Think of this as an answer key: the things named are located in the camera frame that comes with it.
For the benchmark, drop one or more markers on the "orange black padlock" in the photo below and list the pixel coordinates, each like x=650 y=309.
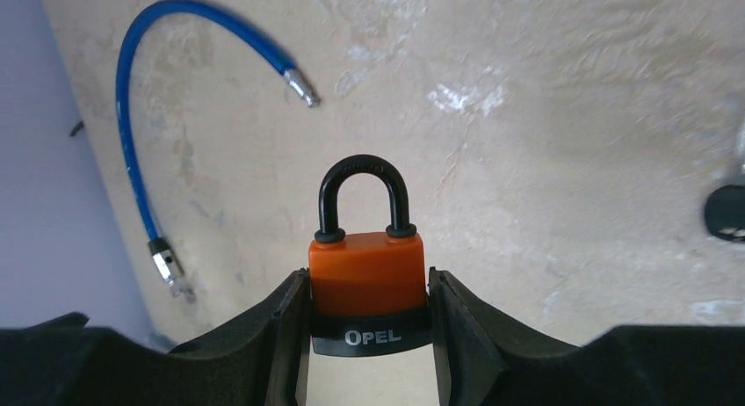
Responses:
x=368 y=289

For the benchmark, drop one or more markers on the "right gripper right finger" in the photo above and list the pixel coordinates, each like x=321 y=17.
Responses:
x=486 y=357

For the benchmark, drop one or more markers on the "black handled tool at edge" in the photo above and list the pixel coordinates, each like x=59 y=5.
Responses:
x=76 y=129

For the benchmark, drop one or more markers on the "black padlock keys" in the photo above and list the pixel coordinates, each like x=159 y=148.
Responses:
x=723 y=211

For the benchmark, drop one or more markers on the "blue cable lock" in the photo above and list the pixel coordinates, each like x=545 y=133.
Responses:
x=163 y=256

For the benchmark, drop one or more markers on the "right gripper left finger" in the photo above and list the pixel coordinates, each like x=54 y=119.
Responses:
x=259 y=357

